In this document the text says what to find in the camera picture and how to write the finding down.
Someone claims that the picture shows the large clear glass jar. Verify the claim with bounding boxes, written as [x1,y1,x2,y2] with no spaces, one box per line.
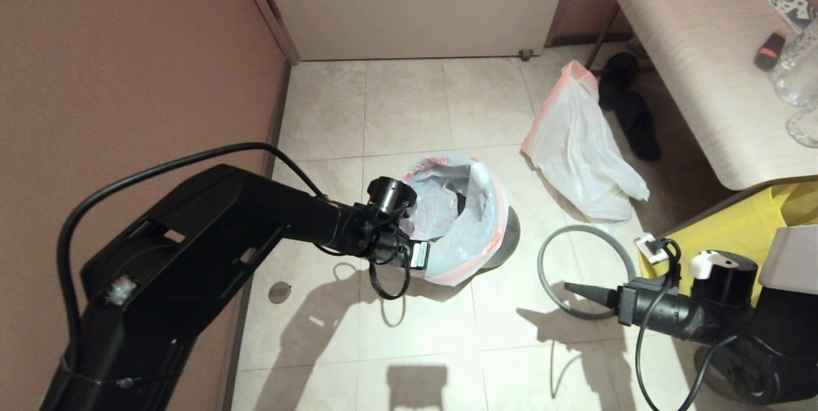
[771,15,818,107]

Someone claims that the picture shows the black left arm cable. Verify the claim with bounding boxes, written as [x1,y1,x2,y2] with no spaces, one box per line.
[56,142,331,367]

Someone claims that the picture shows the black coiled cable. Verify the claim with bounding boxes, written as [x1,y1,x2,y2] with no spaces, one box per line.
[367,250,412,302]

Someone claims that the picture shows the white plastic bag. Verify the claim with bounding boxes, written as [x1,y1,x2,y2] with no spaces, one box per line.
[521,59,651,223]

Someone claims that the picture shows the black trash bin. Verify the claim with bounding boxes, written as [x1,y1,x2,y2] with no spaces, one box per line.
[476,205,522,271]

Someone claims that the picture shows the beige wood grain table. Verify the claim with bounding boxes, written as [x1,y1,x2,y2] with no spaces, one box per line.
[607,0,818,192]

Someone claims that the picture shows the yellow bag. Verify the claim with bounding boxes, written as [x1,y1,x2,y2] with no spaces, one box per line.
[639,181,818,309]

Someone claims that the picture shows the black red small device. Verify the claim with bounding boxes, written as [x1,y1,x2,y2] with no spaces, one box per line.
[754,30,789,72]

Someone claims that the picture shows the white door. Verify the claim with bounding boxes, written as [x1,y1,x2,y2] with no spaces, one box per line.
[249,0,577,61]

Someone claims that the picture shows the grey bin ring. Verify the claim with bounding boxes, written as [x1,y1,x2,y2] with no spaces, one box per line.
[537,225,638,321]

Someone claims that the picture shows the small clear glass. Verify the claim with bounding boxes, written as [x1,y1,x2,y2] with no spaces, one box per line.
[786,104,818,149]

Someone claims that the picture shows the dark metal table leg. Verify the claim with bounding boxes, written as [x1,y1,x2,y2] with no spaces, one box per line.
[585,5,654,72]

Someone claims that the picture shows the red printed plastic bag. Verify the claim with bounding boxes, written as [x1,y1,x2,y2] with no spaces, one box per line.
[399,153,513,288]

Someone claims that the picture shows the black slipper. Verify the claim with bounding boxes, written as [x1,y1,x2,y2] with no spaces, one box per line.
[601,52,640,111]
[617,91,663,162]

